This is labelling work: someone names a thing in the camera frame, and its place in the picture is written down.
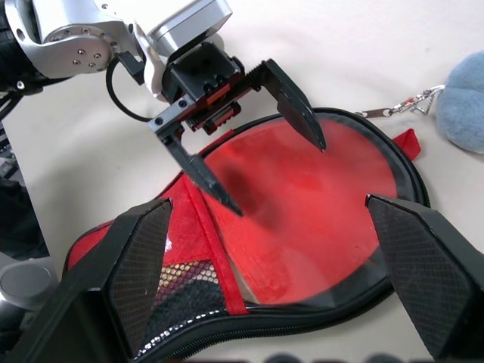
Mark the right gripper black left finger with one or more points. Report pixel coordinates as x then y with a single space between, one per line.
125 272

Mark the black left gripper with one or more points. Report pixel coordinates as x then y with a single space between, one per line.
204 75

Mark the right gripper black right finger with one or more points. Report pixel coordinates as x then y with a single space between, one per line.
427 272

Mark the black red paddle case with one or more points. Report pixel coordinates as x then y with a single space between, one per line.
185 227

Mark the silver robot body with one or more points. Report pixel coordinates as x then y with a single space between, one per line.
22 281

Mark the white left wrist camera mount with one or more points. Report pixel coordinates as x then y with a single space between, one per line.
185 22

